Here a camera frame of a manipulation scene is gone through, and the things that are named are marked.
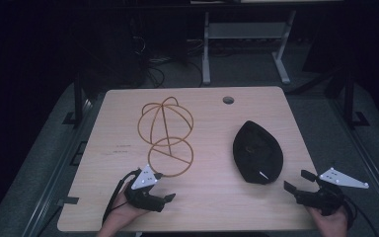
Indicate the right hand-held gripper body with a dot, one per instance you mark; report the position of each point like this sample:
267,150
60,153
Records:
329,194

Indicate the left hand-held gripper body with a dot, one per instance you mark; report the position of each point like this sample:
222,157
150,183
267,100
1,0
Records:
143,184

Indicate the black cap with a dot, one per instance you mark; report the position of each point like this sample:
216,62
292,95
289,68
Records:
258,153

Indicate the person's right hand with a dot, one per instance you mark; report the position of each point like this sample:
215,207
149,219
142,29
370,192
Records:
330,223

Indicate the person's left hand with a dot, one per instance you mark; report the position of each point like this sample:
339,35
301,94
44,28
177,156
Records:
125,212

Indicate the black tape strip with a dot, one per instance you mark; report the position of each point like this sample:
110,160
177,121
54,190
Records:
68,200

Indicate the aluminium rail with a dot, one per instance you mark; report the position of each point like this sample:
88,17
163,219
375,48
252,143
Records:
365,158
51,184

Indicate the black metal post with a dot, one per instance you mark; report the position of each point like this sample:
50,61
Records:
349,98
78,98

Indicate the white metal desk frame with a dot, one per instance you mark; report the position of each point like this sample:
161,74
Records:
245,31

